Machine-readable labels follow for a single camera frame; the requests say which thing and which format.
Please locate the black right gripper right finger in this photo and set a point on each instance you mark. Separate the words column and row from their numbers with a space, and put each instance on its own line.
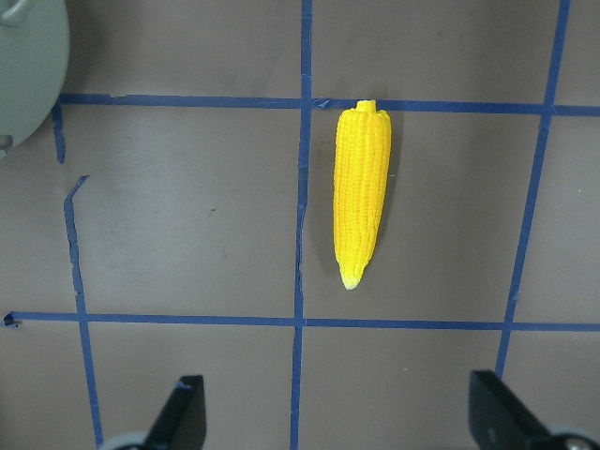
column 498, row 419

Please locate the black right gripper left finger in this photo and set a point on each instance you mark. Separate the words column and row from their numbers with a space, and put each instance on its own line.
column 181, row 424

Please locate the yellow plastic corn cob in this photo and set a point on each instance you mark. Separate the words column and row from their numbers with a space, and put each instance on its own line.
column 362, row 157

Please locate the pale green cooking pot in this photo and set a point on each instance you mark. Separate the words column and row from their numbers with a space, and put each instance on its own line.
column 34, row 60

